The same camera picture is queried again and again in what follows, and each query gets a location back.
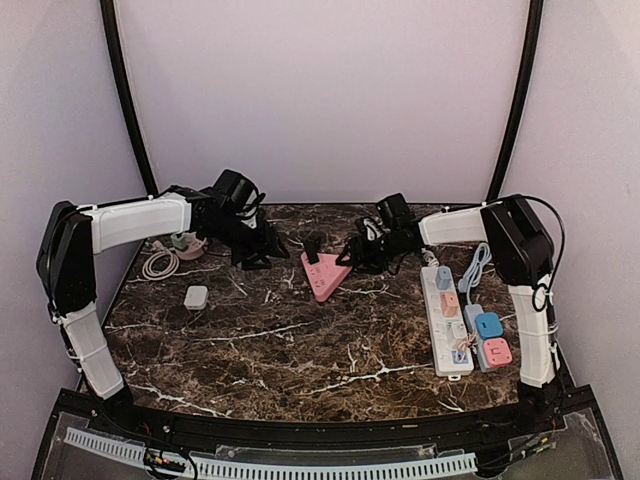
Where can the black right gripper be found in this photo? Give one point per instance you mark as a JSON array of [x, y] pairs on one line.
[[361, 253]]

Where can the pink triangular power strip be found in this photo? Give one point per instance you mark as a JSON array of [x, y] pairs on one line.
[[324, 276]]

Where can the blue square adapter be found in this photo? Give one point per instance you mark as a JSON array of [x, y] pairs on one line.
[[488, 325]]

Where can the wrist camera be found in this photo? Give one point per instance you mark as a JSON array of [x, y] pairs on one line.
[[236, 193], [395, 212]]

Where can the pink charger block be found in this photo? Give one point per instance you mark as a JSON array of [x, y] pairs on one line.
[[449, 304]]

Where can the white charger with cable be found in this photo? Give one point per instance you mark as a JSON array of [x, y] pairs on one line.
[[460, 340]]

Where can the green charger plug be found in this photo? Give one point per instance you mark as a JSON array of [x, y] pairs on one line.
[[180, 241]]

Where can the long white power strip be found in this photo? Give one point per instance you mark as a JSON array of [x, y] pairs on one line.
[[445, 363]]

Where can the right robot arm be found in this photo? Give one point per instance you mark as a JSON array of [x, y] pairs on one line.
[[511, 237]]

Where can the white slotted cable duct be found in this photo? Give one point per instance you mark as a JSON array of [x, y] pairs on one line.
[[233, 462]]

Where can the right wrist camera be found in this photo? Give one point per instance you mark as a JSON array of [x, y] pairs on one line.
[[395, 212]]

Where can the round pink power socket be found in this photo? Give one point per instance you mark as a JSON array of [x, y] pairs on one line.
[[195, 250]]

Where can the grey-blue short power strip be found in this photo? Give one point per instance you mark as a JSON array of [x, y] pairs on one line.
[[469, 313]]

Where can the blue charger block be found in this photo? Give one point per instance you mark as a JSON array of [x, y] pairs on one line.
[[443, 278]]

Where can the black front frame rail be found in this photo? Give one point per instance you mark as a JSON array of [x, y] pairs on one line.
[[484, 429]]

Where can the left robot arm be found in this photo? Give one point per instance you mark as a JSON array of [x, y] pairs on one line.
[[75, 234]]

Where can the black power adapter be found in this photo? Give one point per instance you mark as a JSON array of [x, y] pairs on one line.
[[311, 246]]

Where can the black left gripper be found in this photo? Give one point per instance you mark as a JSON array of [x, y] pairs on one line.
[[266, 238]]

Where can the pink square adapter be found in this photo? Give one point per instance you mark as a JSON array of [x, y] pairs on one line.
[[497, 352]]

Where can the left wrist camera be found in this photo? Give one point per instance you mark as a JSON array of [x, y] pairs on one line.
[[236, 193]]

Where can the white square plug adapter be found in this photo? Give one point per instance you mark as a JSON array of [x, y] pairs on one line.
[[196, 298]]

